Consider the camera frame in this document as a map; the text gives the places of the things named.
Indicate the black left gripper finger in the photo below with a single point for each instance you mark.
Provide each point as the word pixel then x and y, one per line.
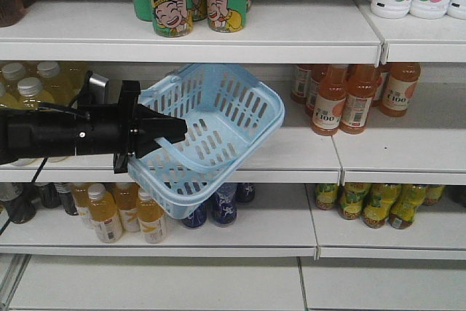
pixel 143 145
pixel 152 124

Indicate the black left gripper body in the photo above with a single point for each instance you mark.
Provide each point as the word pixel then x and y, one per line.
pixel 105 128

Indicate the light blue plastic basket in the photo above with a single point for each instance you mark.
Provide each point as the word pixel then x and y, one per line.
pixel 228 112

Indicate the orange vitamin drink bottle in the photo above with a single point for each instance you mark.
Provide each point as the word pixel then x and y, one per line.
pixel 105 215
pixel 126 195
pixel 151 218

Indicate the pale green drink bottle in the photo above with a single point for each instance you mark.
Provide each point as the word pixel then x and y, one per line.
pixel 31 93
pixel 63 79

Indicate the blue sports drink bottle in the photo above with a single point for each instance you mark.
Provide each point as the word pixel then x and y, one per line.
pixel 224 209
pixel 245 193
pixel 197 218

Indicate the dark tea bottle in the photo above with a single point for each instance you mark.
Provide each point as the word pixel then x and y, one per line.
pixel 16 200

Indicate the white supermarket shelf unit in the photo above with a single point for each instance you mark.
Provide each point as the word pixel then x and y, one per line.
pixel 282 253

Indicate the orange C100 juice bottle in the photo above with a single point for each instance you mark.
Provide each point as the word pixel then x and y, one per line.
pixel 400 88
pixel 331 96
pixel 360 92

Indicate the yellow lemon tea bottle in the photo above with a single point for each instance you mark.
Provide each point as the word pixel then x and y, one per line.
pixel 380 200
pixel 402 213
pixel 326 195
pixel 352 199

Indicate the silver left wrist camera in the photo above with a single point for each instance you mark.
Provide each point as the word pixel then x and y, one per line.
pixel 94 89

